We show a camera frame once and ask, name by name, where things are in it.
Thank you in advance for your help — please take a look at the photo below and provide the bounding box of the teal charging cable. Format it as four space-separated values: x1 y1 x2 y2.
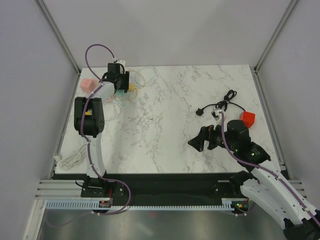
103 96 125 122

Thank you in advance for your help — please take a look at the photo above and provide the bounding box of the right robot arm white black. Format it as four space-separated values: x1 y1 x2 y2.
188 120 320 240

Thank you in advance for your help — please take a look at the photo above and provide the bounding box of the black power cord with plug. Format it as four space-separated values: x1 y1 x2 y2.
195 89 247 117

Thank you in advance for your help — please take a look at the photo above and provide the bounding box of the white slotted cable duct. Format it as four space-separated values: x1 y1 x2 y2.
45 197 247 211

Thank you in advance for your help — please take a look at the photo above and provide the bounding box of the white coiled power cord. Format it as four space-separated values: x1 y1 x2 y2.
54 145 88 171

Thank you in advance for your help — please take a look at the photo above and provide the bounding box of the teal charger plug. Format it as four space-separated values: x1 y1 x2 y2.
116 90 128 99

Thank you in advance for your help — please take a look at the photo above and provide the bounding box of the yellow charger plug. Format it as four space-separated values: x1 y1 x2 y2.
128 83 137 92

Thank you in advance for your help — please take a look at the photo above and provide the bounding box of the red cube power socket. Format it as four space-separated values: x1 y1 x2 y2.
239 111 256 129

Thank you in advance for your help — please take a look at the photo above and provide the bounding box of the pink cube power socket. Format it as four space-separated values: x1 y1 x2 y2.
80 78 99 94

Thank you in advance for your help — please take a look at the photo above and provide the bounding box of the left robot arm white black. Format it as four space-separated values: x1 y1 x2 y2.
74 71 130 179

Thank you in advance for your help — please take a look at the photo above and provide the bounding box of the blue charging cable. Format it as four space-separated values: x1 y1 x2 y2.
129 66 159 88

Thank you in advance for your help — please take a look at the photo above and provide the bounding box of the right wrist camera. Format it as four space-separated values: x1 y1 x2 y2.
211 108 224 121

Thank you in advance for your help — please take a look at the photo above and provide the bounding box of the yellow charging cable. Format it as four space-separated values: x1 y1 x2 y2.
119 70 146 101

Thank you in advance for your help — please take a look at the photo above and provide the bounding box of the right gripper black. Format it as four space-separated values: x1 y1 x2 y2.
187 120 238 152

